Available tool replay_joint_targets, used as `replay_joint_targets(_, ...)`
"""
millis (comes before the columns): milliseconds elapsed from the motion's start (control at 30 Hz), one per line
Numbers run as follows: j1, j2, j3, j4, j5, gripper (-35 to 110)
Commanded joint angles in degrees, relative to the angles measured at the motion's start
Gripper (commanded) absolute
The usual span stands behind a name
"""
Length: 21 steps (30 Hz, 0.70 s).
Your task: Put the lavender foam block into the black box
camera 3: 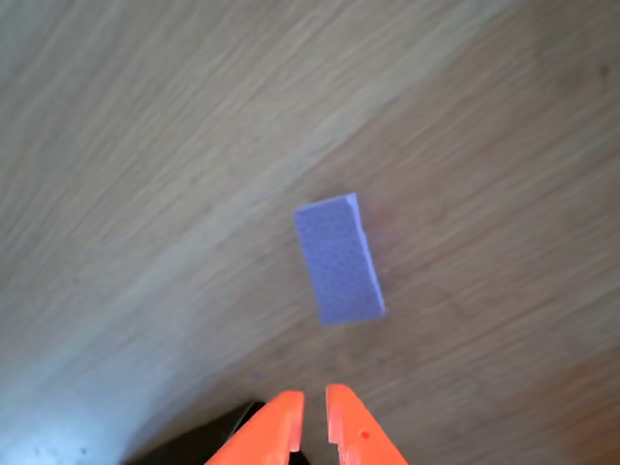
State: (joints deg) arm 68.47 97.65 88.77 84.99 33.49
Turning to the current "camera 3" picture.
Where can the purple foam block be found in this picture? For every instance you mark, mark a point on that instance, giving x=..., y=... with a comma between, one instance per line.
x=339, y=261

